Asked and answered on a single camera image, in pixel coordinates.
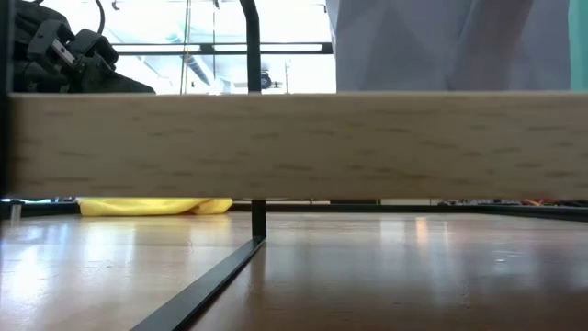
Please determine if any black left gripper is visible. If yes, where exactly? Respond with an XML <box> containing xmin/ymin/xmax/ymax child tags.
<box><xmin>12</xmin><ymin>0</ymin><xmax>156</xmax><ymax>95</ymax></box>

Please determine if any black table edge rail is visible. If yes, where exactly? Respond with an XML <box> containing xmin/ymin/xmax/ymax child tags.
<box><xmin>0</xmin><ymin>200</ymin><xmax>588</xmax><ymax>223</ymax></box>

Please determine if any light wooden shelf board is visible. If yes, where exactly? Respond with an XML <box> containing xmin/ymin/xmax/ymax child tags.
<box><xmin>7</xmin><ymin>91</ymin><xmax>588</xmax><ymax>200</ymax></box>

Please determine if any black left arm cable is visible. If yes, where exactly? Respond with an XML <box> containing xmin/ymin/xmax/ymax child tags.
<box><xmin>93</xmin><ymin>0</ymin><xmax>107</xmax><ymax>36</ymax></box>

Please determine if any yellow cloth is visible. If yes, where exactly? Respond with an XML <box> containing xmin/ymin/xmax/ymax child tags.
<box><xmin>76</xmin><ymin>197</ymin><xmax>234</xmax><ymax>218</ymax></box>

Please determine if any black overhead frame rail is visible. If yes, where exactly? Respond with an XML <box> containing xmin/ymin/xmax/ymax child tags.
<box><xmin>111</xmin><ymin>41</ymin><xmax>334</xmax><ymax>57</ymax></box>

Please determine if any black metal shelf frame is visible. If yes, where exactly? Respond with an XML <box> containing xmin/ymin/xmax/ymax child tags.
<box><xmin>0</xmin><ymin>0</ymin><xmax>268</xmax><ymax>331</ymax></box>

